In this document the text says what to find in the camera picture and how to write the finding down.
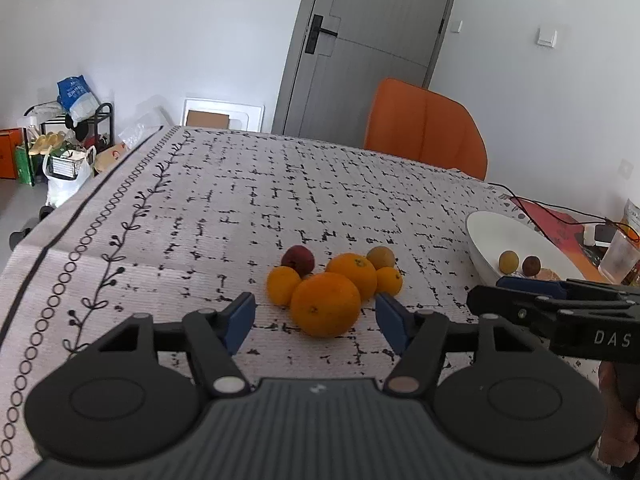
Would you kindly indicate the grey door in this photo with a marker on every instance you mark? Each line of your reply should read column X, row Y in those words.
column 328, row 95

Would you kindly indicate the black metal rack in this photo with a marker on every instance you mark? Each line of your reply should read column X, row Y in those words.
column 49, row 118

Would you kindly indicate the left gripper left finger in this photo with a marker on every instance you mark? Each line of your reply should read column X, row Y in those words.
column 140, row 388

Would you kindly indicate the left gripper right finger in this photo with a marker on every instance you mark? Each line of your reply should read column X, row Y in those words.
column 491, row 387

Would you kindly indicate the brown green kiwi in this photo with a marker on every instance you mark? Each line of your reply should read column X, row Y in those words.
column 381, row 257

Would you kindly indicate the white light switch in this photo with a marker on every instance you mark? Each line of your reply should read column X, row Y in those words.
column 547, row 36

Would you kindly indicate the grey slippers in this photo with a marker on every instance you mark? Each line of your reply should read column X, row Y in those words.
column 16, row 237

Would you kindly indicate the black door handle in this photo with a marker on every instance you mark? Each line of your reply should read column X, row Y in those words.
column 315, row 31

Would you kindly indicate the white charger block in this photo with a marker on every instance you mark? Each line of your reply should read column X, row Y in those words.
column 598, row 234

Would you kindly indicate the orange cartoon mat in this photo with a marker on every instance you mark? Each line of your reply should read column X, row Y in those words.
column 561, row 226

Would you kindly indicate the patterned white tablecloth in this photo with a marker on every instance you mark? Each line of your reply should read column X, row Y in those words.
column 190, row 219

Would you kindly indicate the orange chair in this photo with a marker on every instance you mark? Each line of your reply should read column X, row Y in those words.
column 414, row 123

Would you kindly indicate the white oval plate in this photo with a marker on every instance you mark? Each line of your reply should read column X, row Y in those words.
column 491, row 234

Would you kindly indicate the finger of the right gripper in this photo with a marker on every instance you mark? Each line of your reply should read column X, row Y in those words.
column 530, row 285
column 539, row 310

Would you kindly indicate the large orange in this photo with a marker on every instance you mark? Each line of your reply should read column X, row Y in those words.
column 326, row 305

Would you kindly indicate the person's right hand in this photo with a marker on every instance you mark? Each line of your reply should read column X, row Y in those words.
column 618, row 445

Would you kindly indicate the orange gift bag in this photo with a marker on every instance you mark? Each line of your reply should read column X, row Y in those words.
column 10, row 139

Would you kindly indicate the blue white bag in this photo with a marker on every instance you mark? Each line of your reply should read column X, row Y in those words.
column 77, row 99

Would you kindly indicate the green paper bag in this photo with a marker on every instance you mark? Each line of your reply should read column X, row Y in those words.
column 23, row 168

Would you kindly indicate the medium orange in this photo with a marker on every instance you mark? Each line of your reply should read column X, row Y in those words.
column 358, row 270

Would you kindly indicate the dark red plum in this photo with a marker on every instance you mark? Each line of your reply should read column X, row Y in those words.
column 531, row 266

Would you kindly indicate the white framed board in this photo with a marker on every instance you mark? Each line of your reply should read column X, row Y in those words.
column 208, row 113

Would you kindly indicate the small tangerine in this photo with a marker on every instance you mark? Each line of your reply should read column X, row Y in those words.
column 388, row 281
column 281, row 283

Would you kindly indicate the white plastic bag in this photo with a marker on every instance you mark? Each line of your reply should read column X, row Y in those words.
column 67, row 174

